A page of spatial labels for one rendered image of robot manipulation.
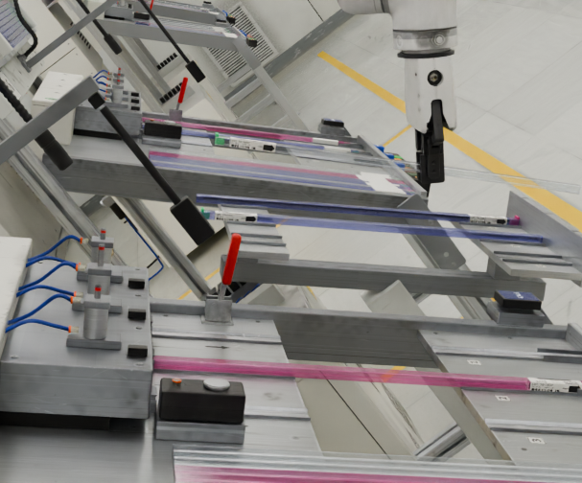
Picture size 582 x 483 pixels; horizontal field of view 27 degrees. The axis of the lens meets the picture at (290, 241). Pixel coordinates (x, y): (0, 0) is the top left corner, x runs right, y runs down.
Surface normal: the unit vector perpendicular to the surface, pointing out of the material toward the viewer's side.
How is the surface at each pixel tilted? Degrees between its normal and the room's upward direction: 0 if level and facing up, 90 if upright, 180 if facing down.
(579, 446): 42
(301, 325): 90
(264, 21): 90
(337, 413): 90
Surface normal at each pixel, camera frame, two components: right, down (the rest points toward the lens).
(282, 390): 0.11, -0.97
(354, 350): 0.13, 0.25
